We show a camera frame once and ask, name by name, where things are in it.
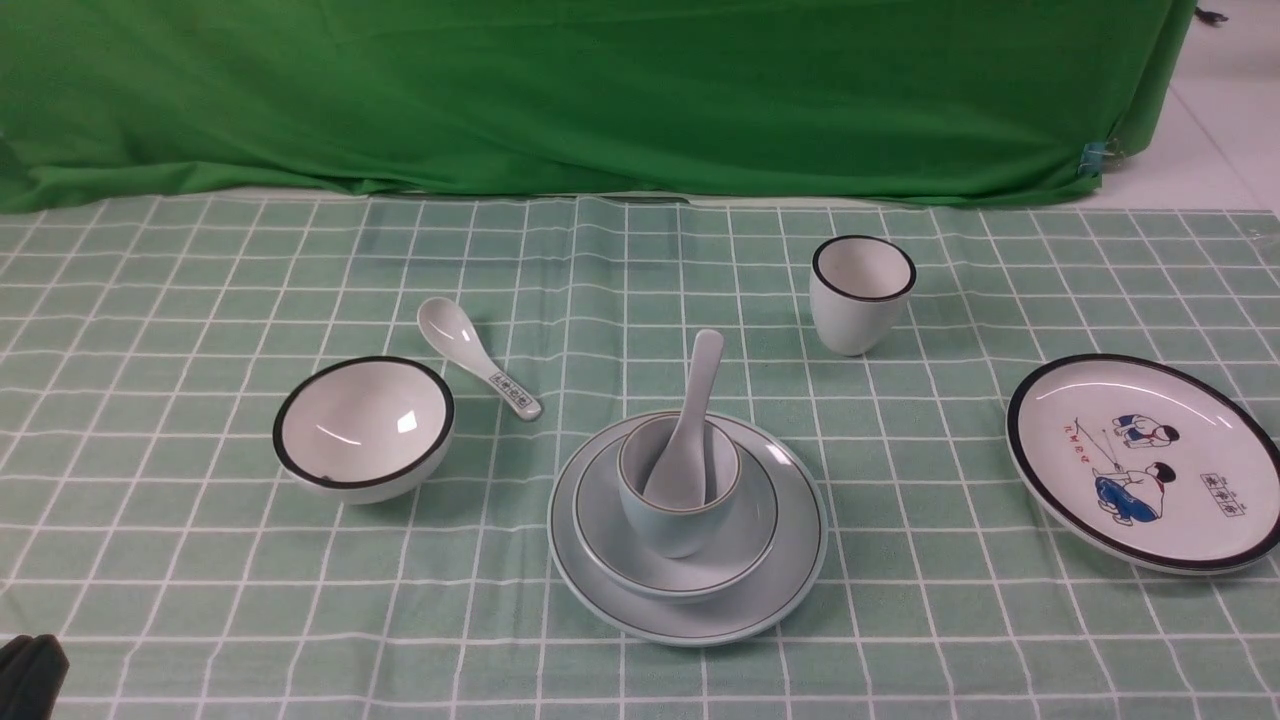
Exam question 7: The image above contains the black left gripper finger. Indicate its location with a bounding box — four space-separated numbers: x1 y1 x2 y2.
1 634 70 719

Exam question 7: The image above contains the pale blue ceramic cup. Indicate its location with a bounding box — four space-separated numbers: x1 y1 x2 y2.
617 413 742 559

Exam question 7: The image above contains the pale blue ceramic spoon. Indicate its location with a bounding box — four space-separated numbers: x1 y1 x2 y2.
643 329 724 511

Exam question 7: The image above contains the green checked tablecloth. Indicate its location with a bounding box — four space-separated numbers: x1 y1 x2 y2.
1 195 1279 719

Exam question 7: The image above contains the white bowl black rim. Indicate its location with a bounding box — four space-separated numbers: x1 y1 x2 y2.
271 356 457 503

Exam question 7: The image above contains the white spoon with print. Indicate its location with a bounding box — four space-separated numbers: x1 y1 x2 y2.
417 297 543 421

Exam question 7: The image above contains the green backdrop cloth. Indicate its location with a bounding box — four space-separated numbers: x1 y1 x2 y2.
3 1 1194 213

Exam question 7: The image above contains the pale blue ceramic bowl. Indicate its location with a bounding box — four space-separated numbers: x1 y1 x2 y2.
570 420 780 601

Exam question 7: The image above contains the pale blue ceramic plate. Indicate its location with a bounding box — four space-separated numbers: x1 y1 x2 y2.
548 414 829 647

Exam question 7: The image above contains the white cup black rim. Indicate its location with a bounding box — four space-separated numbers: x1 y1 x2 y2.
809 234 918 357

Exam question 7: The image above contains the white illustrated plate black rim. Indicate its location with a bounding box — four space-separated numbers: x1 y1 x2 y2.
1005 354 1279 577

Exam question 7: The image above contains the blue binder clip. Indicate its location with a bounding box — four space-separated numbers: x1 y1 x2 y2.
1076 141 1111 178

